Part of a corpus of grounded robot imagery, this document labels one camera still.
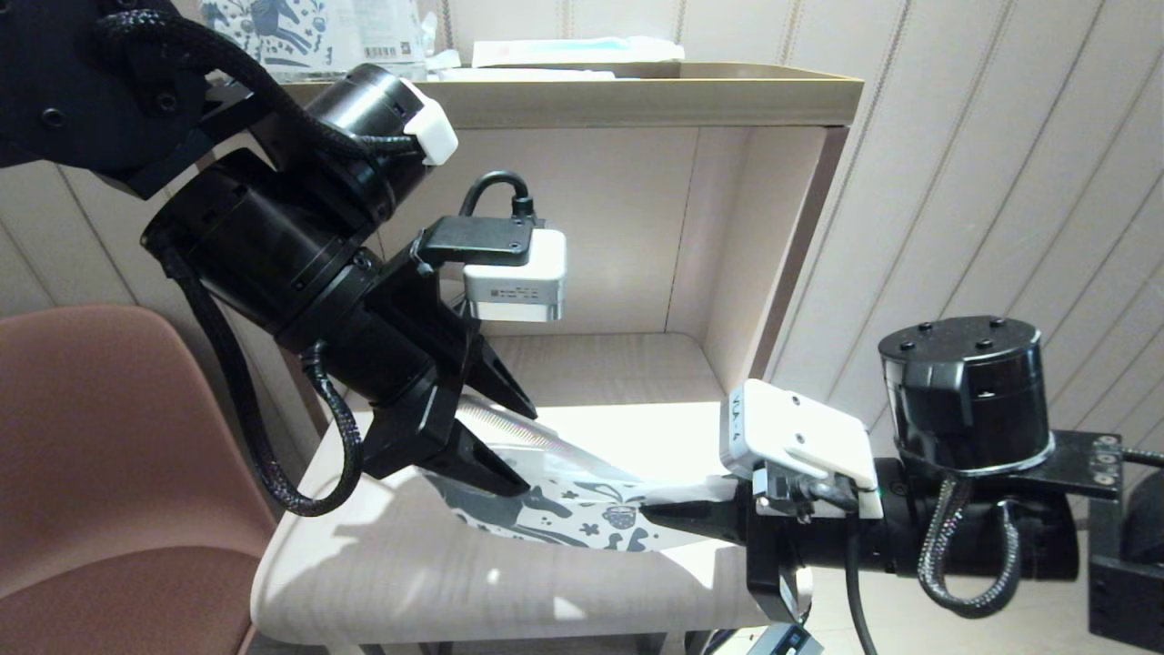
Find white horse-print zip pouch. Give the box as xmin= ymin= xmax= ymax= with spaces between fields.
xmin=423 ymin=459 xmax=756 ymax=553

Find light wood shelf desk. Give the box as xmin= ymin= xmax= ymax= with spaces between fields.
xmin=250 ymin=126 xmax=848 ymax=655

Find small knotted white packet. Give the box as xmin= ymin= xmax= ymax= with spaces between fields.
xmin=422 ymin=14 xmax=462 ymax=78

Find brown chair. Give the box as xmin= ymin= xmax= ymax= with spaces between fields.
xmin=0 ymin=305 xmax=278 ymax=655

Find barcode label water bottle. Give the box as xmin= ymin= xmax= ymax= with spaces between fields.
xmin=352 ymin=0 xmax=428 ymax=81

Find horse-print packages on shelf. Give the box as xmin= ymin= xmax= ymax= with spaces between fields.
xmin=250 ymin=0 xmax=362 ymax=78

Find blue white toothbrush packet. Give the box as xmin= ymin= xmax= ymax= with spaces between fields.
xmin=471 ymin=36 xmax=685 ymax=69

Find black equipment box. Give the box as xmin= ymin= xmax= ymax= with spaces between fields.
xmin=1087 ymin=496 xmax=1164 ymax=652

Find horse label water bottle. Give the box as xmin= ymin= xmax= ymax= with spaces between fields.
xmin=202 ymin=0 xmax=265 ymax=51

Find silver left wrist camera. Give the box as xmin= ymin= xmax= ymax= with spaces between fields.
xmin=462 ymin=227 xmax=568 ymax=324

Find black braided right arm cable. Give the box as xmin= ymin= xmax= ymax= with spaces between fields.
xmin=917 ymin=473 xmax=1025 ymax=620

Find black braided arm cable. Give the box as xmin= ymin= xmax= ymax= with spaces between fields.
xmin=917 ymin=473 xmax=1025 ymax=620
xmin=91 ymin=9 xmax=430 ymax=518

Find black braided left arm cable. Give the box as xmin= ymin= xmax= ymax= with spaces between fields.
xmin=91 ymin=9 xmax=430 ymax=518

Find black left camera cable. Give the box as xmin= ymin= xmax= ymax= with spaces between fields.
xmin=457 ymin=171 xmax=539 ymax=224

